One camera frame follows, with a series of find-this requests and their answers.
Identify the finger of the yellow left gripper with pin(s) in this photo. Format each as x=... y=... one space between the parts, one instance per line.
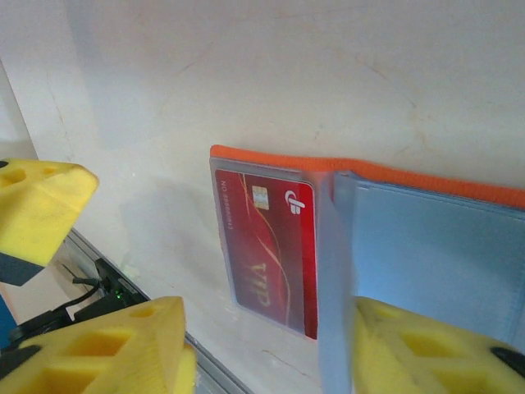
x=37 y=205

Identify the red VIP credit card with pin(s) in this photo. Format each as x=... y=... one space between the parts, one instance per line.
x=266 y=254

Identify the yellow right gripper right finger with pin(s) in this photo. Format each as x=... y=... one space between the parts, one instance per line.
x=430 y=361

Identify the orange card holder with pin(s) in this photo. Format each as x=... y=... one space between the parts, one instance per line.
x=430 y=246

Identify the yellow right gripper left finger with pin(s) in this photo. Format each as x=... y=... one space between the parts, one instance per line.
x=102 y=357

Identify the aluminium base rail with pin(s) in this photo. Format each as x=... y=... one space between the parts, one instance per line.
x=205 y=361

